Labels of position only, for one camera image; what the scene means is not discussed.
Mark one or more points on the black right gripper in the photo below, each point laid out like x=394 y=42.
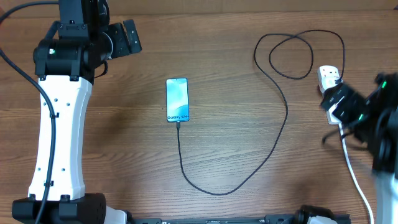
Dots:
x=347 y=97

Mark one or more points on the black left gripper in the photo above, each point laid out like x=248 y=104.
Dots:
x=122 y=47

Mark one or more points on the Samsung Galaxy smartphone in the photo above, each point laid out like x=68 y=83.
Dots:
x=177 y=100

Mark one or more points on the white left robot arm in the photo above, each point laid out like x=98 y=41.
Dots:
x=82 y=40

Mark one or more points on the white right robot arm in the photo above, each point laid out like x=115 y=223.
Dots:
x=373 y=120

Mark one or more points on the white charger plug adapter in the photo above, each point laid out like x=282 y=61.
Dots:
x=328 y=82

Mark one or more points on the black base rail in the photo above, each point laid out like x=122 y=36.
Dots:
x=306 y=214

